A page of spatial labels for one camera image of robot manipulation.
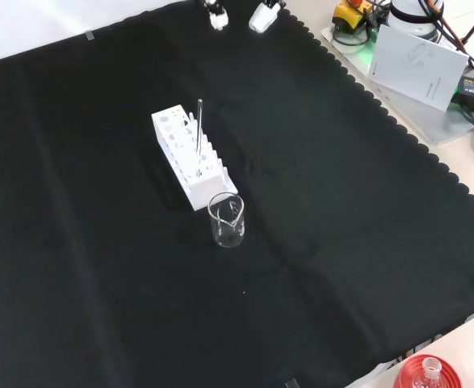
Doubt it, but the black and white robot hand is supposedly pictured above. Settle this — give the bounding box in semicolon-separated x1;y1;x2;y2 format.
202;0;283;34

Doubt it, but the clear glass rod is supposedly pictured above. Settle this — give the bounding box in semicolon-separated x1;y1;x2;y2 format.
195;98;205;179

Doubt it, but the white test tube rack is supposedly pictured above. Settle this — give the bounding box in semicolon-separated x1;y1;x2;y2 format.
151;103;239;213

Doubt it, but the yellow stop button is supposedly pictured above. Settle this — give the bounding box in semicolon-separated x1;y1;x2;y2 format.
331;0;377;32

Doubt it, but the white booklet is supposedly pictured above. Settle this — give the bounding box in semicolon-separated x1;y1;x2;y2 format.
367;24;470;112

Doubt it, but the pale base board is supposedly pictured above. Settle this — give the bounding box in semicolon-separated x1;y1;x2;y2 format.
320;22;474;146

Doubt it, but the clear glass beaker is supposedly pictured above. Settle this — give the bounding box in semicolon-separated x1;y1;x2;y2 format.
207;192;248;249

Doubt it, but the black bench cloth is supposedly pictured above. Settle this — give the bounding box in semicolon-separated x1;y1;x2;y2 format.
0;0;474;388

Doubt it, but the clear round-bottom flask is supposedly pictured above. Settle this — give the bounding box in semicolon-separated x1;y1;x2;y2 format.
415;356;444;388

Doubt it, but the red ring stand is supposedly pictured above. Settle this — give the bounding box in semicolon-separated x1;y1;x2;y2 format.
393;353;462;388

